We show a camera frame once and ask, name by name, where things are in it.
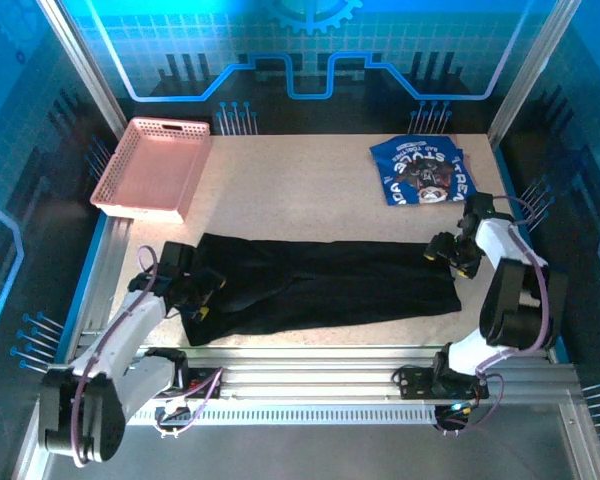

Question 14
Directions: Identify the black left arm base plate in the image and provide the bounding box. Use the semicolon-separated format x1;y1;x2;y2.
172;367;225;401

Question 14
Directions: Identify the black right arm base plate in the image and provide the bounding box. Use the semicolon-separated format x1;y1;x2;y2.
397;367;490;401

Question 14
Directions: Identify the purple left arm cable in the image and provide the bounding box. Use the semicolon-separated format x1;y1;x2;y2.
71;244;225;469

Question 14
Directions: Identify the black t-shirt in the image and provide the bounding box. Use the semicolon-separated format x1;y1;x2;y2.
182;232;464;347

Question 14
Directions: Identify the aluminium side rail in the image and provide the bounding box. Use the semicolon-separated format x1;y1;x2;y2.
74;217;134;346

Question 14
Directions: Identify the grey metal bottom panel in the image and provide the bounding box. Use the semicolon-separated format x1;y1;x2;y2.
9;389;600;480

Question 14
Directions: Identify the blue printed t-shirt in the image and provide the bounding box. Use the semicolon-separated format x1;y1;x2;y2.
368;133;480;207

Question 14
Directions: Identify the aluminium frame post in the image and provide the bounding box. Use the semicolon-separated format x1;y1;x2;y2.
487;0;581;146
37;0;129;141

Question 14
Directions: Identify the aluminium mounting rail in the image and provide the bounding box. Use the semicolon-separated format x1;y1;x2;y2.
39;344;581;406

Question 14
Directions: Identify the slotted grey cable duct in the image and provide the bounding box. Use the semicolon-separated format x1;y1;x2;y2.
124;403;439;426

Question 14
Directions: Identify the pink plastic basket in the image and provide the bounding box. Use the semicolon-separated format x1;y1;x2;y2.
89;116;212;225

